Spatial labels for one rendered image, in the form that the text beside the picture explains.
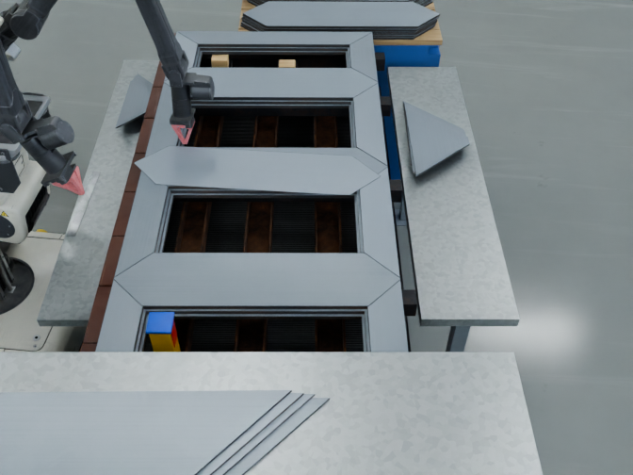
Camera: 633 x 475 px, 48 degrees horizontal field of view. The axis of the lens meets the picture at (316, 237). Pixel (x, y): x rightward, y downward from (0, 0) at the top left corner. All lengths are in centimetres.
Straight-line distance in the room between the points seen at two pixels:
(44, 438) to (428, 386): 72
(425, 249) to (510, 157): 165
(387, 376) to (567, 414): 140
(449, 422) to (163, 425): 53
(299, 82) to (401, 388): 137
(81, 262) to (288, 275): 67
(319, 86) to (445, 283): 87
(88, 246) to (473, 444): 133
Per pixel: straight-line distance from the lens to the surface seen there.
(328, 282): 182
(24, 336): 260
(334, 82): 250
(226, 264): 187
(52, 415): 142
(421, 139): 237
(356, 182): 209
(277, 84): 249
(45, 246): 286
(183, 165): 218
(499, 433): 140
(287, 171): 213
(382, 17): 289
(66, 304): 210
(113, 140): 260
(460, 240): 210
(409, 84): 269
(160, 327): 172
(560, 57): 449
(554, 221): 336
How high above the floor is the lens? 224
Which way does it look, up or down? 46 degrees down
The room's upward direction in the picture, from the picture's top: 1 degrees clockwise
